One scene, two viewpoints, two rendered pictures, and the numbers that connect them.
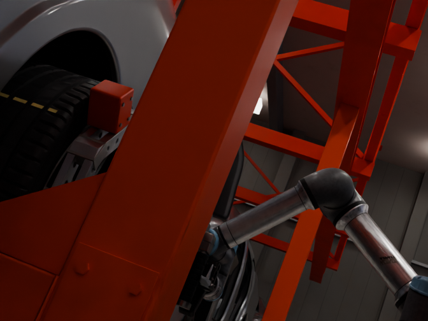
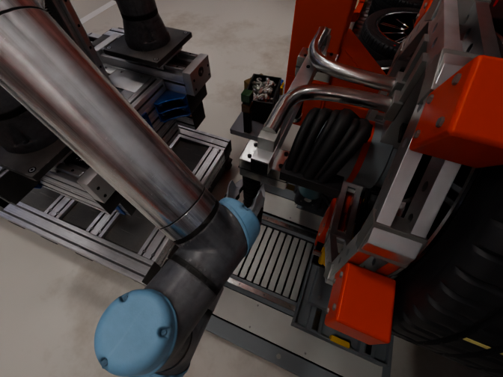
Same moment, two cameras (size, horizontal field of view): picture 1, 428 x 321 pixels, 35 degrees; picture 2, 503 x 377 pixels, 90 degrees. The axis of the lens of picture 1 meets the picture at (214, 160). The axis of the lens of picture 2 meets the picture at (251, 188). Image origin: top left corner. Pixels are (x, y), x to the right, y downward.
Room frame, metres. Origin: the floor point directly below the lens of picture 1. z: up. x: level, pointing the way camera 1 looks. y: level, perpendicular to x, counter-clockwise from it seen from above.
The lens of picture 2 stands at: (2.06, -0.02, 1.27)
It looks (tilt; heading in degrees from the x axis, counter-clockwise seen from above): 57 degrees down; 190
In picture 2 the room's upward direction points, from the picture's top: straight up
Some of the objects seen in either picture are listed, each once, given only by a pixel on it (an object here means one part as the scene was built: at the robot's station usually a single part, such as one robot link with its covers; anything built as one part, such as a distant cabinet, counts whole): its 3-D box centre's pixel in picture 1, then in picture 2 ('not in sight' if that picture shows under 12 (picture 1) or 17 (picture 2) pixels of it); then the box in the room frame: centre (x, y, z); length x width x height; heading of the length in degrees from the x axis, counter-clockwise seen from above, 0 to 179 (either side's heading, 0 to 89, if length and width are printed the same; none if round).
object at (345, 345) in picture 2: not in sight; (348, 283); (1.73, 0.36, 0.13); 0.50 x 0.36 x 0.10; 167
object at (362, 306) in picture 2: not in sight; (358, 302); (1.97, 0.14, 0.85); 0.09 x 0.08 x 0.07; 167
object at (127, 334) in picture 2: (220, 254); (160, 319); (2.04, -0.13, 0.95); 0.11 x 0.08 x 0.11; 156
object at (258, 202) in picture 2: not in sight; (257, 199); (1.81, -0.05, 0.85); 0.09 x 0.03 x 0.06; 158
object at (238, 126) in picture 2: not in sight; (263, 108); (1.02, -0.13, 0.44); 0.43 x 0.17 x 0.03; 167
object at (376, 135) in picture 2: not in sight; (347, 149); (1.64, 0.13, 0.85); 0.21 x 0.14 x 0.14; 77
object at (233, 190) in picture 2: (207, 274); (232, 190); (1.80, -0.10, 0.85); 0.09 x 0.03 x 0.06; 176
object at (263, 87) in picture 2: not in sight; (262, 97); (1.05, -0.14, 0.51); 0.20 x 0.14 x 0.13; 175
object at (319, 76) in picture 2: not in sight; (316, 64); (1.45, 0.04, 0.93); 0.09 x 0.05 x 0.05; 77
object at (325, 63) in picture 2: not in sight; (361, 40); (1.53, 0.10, 1.03); 0.19 x 0.18 x 0.11; 77
